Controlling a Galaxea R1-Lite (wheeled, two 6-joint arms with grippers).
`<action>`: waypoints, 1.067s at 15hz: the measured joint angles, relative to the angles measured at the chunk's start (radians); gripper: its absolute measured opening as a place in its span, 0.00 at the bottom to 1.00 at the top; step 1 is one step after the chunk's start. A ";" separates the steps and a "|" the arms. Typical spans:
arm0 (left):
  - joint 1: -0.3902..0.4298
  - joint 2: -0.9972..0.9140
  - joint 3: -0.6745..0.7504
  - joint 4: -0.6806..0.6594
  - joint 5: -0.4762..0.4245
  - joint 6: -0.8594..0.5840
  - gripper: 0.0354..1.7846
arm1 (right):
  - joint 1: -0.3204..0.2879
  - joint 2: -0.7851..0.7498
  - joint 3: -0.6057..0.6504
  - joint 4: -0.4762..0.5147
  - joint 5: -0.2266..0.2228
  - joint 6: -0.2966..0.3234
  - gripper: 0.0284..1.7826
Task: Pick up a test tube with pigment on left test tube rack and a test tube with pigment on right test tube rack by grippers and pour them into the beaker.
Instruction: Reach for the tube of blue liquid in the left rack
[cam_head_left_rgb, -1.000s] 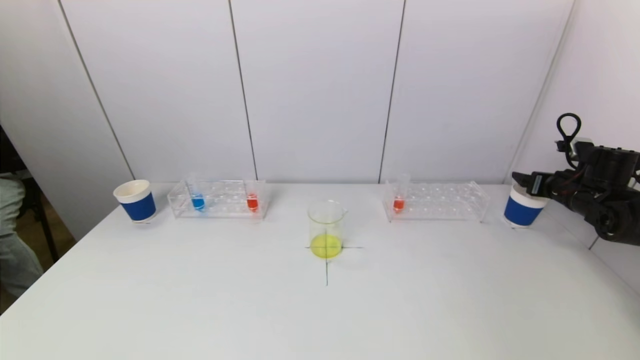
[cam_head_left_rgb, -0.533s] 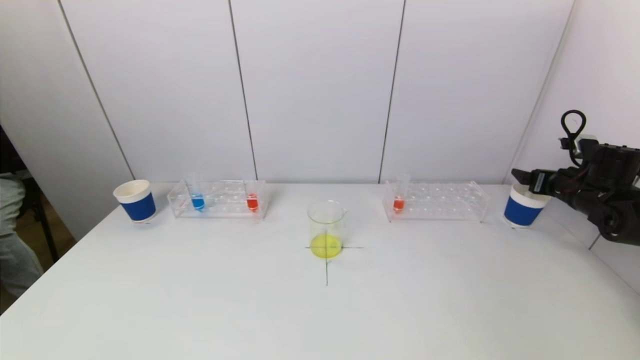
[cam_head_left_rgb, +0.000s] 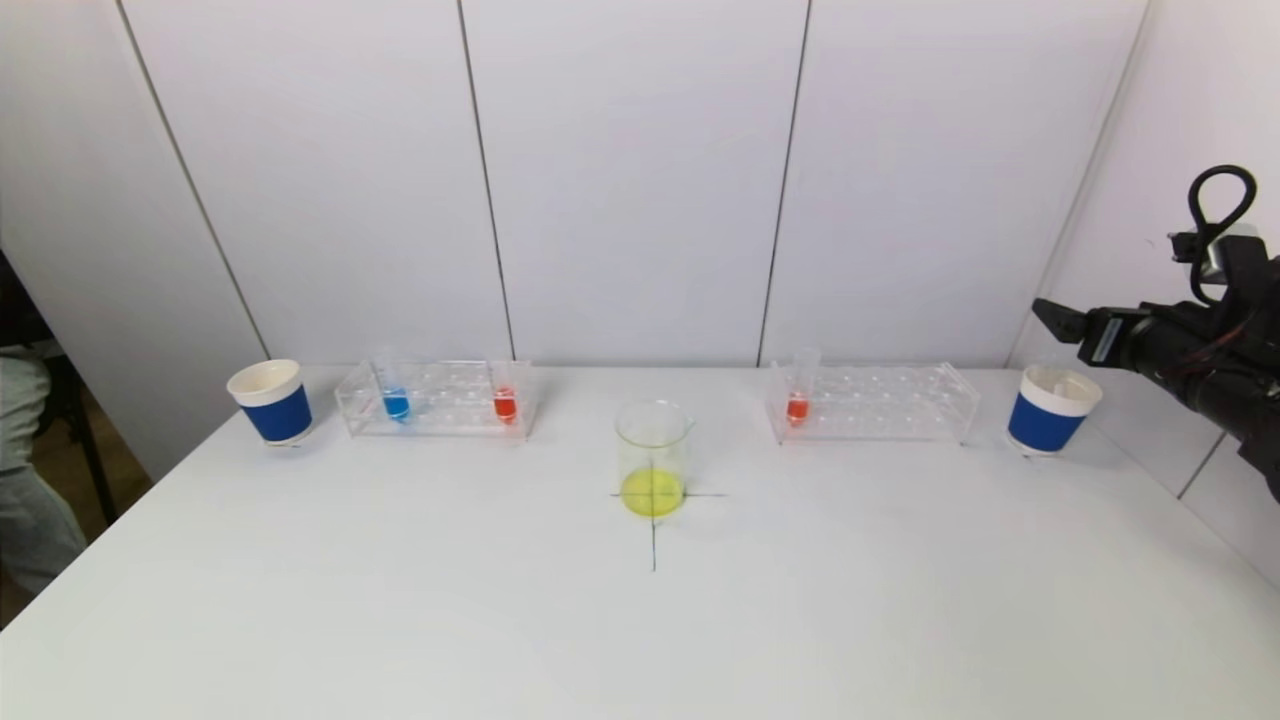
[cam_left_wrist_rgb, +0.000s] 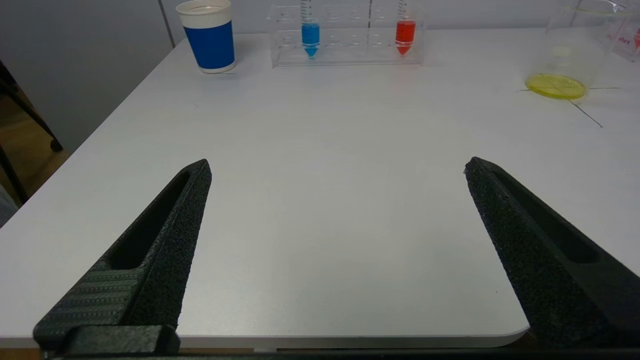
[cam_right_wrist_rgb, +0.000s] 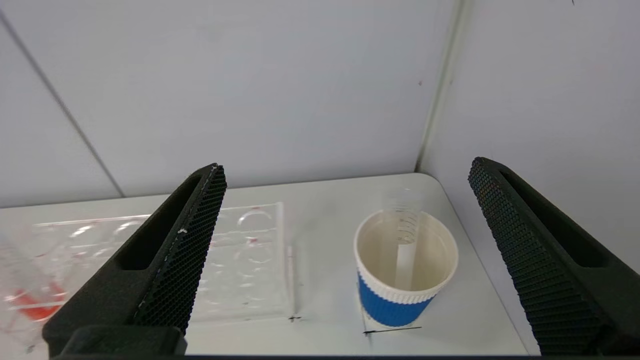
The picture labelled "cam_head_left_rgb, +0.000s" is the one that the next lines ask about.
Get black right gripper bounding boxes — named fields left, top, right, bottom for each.
left=1031, top=297, right=1204, bottom=402

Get test tube with blue pigment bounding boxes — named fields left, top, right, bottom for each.
left=372, top=350, right=413, bottom=424

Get clear acrylic test tube rack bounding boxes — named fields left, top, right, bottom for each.
left=766, top=360, right=981, bottom=447
left=336, top=358, right=536, bottom=441

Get test tube with red pigment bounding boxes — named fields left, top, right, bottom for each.
left=488, top=350, right=521, bottom=427
left=784, top=348, right=821, bottom=428

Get clear glass beaker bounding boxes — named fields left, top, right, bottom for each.
left=614, top=399, right=697, bottom=518

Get blue white paper cup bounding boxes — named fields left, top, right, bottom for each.
left=226, top=359, right=314, bottom=447
left=1007, top=365, right=1104, bottom=459

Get bystander black shirt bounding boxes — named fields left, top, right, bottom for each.
left=0, top=250, right=49, bottom=346

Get bystander grey trousers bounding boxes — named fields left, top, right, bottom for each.
left=0, top=355, right=86, bottom=601

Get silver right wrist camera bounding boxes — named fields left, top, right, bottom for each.
left=1170, top=225, right=1273, bottom=306

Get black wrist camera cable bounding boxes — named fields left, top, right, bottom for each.
left=1187, top=165, right=1259, bottom=306

